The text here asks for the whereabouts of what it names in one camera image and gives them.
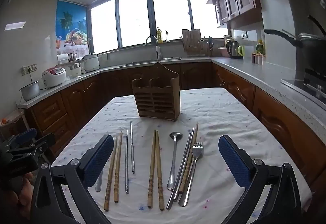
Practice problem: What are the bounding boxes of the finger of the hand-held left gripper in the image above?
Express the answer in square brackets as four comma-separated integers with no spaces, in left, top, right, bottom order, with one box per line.
[5,128,38,149]
[5,133,56,161]

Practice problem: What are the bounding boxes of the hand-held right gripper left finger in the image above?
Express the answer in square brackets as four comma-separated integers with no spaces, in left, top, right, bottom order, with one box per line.
[31,134,114,224]

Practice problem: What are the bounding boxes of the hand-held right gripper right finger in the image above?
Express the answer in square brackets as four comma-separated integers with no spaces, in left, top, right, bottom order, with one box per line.
[218,135,302,224]

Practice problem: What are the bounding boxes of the wooden chopstick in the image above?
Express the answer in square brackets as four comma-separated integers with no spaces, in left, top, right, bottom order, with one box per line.
[113,131,123,202]
[147,130,156,208]
[104,136,118,212]
[155,131,165,211]
[178,122,199,194]

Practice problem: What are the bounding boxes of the steel chopstick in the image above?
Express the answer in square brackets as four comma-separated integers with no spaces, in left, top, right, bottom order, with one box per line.
[125,129,129,194]
[130,121,135,174]
[174,130,195,202]
[166,131,192,210]

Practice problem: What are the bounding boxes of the steel fork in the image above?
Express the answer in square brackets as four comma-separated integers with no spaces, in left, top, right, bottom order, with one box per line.
[178,142,204,207]

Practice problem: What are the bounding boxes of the steel ladle spoon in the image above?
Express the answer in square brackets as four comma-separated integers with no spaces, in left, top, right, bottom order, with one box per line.
[167,132,183,191]

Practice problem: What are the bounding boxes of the wooden utensil holder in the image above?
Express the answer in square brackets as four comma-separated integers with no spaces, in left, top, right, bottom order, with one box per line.
[132,62,180,122]

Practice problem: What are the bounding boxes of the metal inner pot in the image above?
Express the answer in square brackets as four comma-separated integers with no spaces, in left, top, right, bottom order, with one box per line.
[20,80,41,102]

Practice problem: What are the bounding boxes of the white floral tablecloth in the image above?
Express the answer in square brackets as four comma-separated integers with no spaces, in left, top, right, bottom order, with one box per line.
[51,87,312,224]

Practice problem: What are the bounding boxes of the red and white rice cooker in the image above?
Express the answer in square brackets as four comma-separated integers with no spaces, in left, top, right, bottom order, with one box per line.
[41,67,67,89]

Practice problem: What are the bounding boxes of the wooden lower cabinets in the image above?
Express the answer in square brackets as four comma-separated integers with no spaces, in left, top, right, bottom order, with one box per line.
[28,61,321,189]

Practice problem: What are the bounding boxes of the grey kitchen countertop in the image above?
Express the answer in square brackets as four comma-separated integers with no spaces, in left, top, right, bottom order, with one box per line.
[18,57,326,135]

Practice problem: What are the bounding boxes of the gas stove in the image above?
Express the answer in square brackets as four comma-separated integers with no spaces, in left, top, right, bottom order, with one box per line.
[281,69,326,105]

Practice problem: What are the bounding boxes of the steel electric kettle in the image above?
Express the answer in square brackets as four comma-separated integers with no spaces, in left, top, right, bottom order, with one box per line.
[225,38,241,59]

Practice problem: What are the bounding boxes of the chrome sink faucet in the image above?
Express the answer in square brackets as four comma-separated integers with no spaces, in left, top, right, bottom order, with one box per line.
[146,36,161,60]

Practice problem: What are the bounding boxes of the black wok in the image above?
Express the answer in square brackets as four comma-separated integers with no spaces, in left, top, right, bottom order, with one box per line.
[263,29,326,74]

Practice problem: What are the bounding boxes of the kitchen window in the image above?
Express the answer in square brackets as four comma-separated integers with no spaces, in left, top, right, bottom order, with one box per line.
[88,0,230,54]

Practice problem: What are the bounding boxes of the wall outlet with plug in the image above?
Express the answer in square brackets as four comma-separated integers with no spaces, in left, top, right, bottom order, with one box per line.
[22,64,37,75]

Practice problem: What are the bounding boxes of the fruit wall poster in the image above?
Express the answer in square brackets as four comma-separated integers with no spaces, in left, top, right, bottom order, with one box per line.
[56,0,91,58]

